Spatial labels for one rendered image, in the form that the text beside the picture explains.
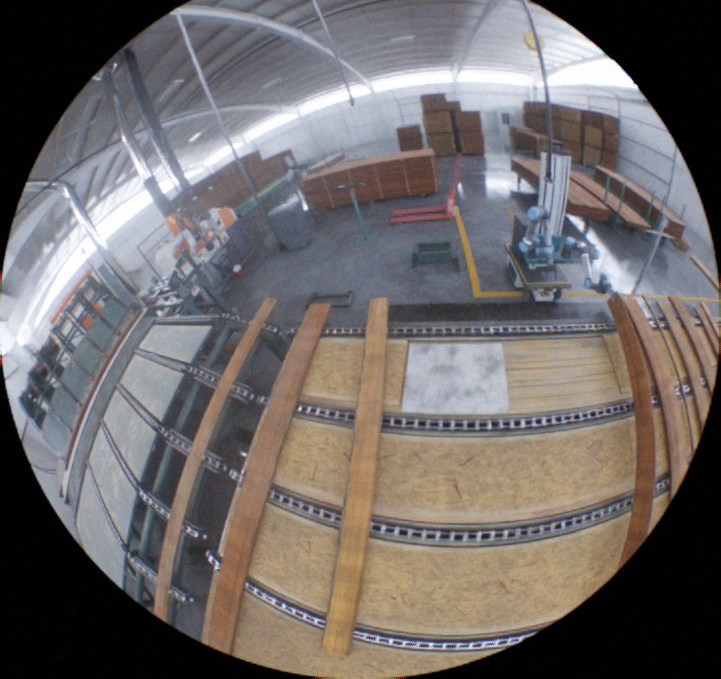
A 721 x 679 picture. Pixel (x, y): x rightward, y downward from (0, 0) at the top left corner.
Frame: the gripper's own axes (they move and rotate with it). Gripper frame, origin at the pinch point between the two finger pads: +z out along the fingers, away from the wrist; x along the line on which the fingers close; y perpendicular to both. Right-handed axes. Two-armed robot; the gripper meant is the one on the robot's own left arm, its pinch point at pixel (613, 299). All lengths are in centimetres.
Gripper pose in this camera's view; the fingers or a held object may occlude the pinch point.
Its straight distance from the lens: 225.1
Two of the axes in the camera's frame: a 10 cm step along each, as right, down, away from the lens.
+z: -3.5, 7.5, -5.6
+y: 1.3, -5.5, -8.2
